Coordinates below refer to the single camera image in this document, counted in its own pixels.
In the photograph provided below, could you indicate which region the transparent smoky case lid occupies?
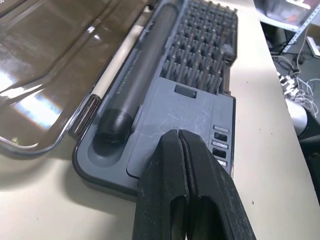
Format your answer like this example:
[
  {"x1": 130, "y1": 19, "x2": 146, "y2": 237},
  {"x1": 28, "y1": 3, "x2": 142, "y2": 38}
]
[{"x1": 0, "y1": 0, "x2": 161, "y2": 159}]

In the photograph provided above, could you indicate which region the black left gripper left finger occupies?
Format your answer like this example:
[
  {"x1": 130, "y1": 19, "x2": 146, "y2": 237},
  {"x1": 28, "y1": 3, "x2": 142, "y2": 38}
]
[{"x1": 133, "y1": 128, "x2": 189, "y2": 240}]

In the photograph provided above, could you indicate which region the grey perforated metal rack post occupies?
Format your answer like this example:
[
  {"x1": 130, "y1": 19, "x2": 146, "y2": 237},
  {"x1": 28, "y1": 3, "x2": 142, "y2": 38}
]
[{"x1": 281, "y1": 0, "x2": 320, "y2": 54}]

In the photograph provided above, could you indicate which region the grey screwdriver bit case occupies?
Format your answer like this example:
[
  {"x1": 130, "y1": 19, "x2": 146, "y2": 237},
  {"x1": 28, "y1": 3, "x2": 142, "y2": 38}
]
[{"x1": 67, "y1": 0, "x2": 239, "y2": 201}]

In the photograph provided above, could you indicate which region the silver robot body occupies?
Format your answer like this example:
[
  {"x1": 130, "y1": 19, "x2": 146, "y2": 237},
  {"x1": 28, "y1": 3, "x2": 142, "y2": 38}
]
[{"x1": 284, "y1": 99, "x2": 309, "y2": 131}]

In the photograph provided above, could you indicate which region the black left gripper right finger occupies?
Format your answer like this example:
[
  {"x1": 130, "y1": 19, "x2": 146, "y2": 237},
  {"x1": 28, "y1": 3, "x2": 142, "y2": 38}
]
[{"x1": 178, "y1": 129, "x2": 258, "y2": 240}]

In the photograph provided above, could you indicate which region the white shelf tray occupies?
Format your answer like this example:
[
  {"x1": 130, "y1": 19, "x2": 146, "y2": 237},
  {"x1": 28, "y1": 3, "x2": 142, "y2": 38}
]
[{"x1": 252, "y1": 0, "x2": 312, "y2": 33}]

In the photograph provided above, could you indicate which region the white box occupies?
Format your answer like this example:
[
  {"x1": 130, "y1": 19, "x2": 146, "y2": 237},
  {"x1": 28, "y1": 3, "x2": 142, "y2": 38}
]
[{"x1": 305, "y1": 36, "x2": 320, "y2": 58}]

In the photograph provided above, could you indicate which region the black electric screwdriver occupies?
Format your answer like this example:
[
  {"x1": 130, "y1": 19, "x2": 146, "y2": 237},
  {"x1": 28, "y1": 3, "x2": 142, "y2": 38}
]
[{"x1": 97, "y1": 4, "x2": 180, "y2": 142}]

